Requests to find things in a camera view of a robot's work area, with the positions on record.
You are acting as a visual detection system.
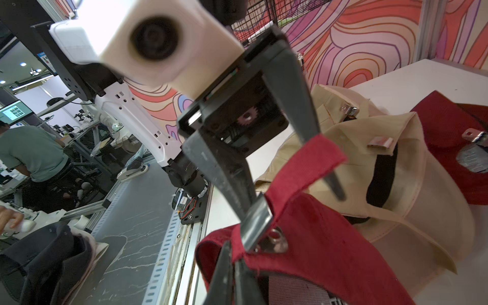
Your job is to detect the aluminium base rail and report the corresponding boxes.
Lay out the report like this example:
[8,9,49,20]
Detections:
[142,191,213,304]

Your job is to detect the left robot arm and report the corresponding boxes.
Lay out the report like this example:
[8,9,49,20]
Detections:
[33,22,320,219]

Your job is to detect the dark red cap front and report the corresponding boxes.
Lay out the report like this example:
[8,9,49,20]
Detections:
[412,91,487,205]

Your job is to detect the red Colorado cap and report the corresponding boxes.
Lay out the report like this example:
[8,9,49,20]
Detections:
[195,135,413,304]

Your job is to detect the person in green shirt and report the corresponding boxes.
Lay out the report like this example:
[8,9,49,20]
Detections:
[0,119,92,214]

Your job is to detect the computer monitor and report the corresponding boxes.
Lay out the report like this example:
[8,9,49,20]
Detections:
[0,100,34,125]

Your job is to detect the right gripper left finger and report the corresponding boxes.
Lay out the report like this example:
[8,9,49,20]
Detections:
[204,241,233,305]

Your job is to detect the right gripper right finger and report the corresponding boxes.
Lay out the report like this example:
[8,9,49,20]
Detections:
[234,260,265,305]

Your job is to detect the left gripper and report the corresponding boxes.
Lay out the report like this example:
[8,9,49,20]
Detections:
[177,26,347,222]

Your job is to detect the black wire basket left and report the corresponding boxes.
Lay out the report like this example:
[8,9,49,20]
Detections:
[230,0,330,47]

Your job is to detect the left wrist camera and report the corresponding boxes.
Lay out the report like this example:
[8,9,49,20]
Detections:
[49,0,248,99]

